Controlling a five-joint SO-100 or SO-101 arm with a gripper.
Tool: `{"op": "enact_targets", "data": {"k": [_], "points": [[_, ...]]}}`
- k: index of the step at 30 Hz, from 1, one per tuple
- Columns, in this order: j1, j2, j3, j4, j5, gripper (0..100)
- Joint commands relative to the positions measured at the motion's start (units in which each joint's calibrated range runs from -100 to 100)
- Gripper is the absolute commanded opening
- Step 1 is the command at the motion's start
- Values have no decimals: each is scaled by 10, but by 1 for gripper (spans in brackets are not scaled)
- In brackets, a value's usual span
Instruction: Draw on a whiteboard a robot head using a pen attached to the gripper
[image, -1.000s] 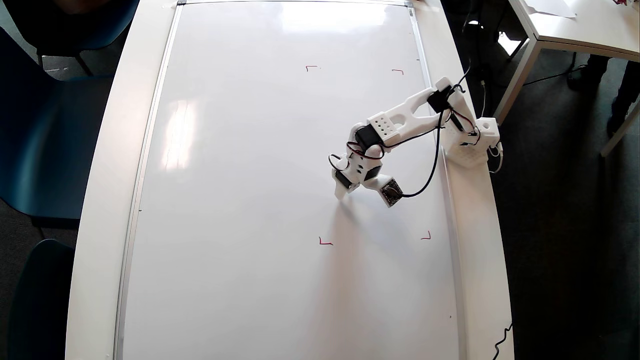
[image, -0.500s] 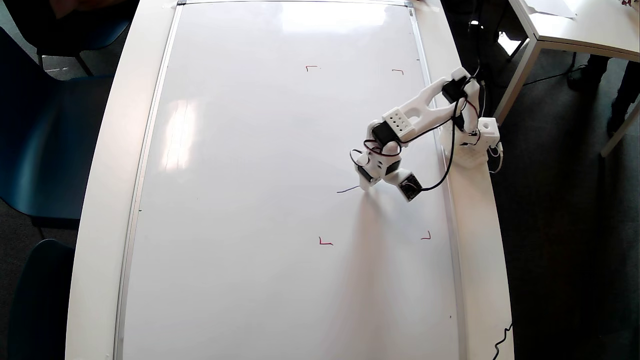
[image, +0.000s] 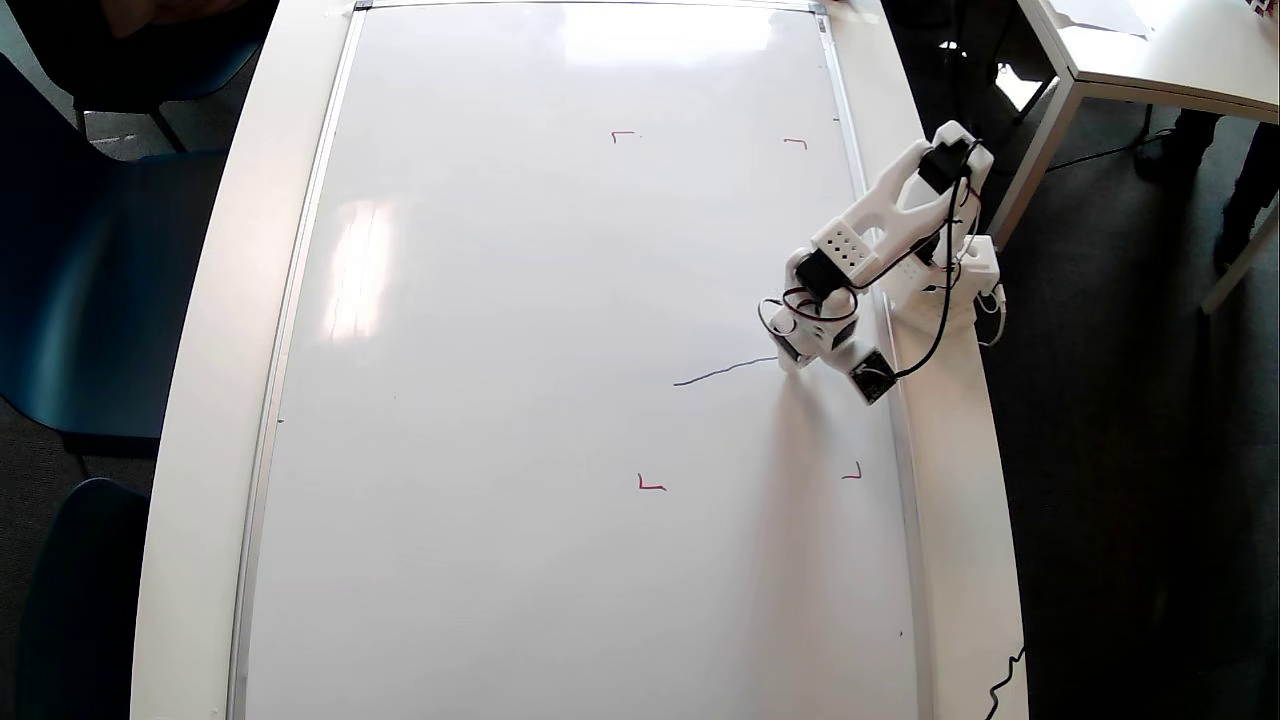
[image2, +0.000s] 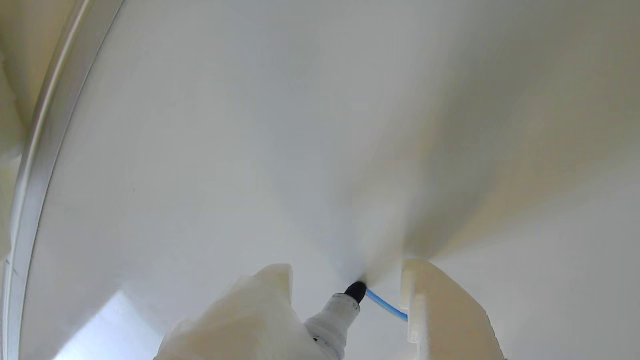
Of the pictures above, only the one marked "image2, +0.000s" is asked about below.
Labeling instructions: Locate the whiteboard marker pen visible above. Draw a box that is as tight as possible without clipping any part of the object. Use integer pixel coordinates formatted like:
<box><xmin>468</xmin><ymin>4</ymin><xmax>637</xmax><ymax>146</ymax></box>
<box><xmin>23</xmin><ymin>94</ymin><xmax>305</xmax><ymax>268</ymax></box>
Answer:
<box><xmin>302</xmin><ymin>281</ymin><xmax>369</xmax><ymax>360</ymax></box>

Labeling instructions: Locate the large white whiteboard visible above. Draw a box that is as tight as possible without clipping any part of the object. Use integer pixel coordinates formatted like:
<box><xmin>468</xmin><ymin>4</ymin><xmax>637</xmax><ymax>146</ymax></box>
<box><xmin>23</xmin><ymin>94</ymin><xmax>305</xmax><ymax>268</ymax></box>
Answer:
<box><xmin>0</xmin><ymin>0</ymin><xmax>640</xmax><ymax>360</ymax></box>

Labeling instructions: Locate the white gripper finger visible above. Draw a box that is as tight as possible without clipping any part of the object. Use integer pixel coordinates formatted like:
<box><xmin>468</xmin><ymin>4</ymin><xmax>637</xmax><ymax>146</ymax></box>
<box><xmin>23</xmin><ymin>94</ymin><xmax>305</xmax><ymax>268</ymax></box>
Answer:
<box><xmin>398</xmin><ymin>257</ymin><xmax>507</xmax><ymax>360</ymax></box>
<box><xmin>154</xmin><ymin>263</ymin><xmax>327</xmax><ymax>360</ymax></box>

